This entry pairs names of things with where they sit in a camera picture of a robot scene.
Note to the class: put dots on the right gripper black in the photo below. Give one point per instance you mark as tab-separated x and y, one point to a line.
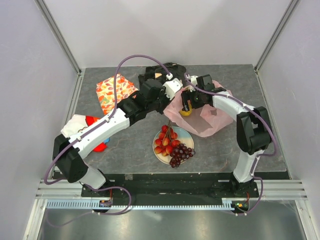
187	95

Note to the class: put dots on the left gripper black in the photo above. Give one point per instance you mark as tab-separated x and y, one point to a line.
160	110

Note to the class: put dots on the yellow fake lemon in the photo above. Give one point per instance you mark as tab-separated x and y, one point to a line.
186	113

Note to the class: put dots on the pink plastic bag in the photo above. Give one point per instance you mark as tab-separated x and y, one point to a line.
203	122

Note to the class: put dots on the beige blue ceramic plate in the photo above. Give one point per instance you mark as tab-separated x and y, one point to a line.
183	136

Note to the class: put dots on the red fake lychee bunch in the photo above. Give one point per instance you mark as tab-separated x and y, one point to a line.
166	140

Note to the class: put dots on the purple fake grape bunch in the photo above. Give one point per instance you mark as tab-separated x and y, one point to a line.
180	154

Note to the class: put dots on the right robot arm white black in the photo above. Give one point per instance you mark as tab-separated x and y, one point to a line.
253	128

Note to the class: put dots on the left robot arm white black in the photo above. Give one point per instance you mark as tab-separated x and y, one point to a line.
69	152

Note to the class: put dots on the black beige plush cloth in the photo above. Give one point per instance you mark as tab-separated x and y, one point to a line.
158	73

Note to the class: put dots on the orange floral cloth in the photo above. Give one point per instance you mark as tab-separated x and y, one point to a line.
109	88

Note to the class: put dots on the colourful cartoon cloth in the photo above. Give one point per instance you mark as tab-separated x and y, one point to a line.
77	124

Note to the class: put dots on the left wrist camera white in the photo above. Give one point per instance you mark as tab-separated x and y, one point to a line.
172	87

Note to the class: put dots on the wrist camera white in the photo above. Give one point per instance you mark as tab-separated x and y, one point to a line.
193	81
172	87

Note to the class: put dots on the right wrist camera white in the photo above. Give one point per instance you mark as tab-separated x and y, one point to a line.
193	81

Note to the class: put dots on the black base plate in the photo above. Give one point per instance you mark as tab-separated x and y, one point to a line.
216	185

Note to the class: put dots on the grey slotted cable duct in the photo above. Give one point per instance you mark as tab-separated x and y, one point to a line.
96	204

